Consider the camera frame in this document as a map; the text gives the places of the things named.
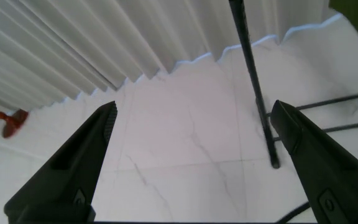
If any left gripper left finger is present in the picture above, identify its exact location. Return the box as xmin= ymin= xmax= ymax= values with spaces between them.
xmin=4 ymin=100 xmax=118 ymax=223

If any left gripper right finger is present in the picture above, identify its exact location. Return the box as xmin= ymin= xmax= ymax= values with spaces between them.
xmin=270 ymin=99 xmax=358 ymax=223

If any black clothes rack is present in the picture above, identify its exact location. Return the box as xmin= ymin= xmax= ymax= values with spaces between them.
xmin=228 ymin=0 xmax=358 ymax=170

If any red round-footed stand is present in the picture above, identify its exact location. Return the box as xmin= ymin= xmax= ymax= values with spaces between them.
xmin=0 ymin=102 xmax=30 ymax=139

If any white curtain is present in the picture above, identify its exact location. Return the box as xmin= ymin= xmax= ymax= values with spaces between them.
xmin=0 ymin=0 xmax=344 ymax=112

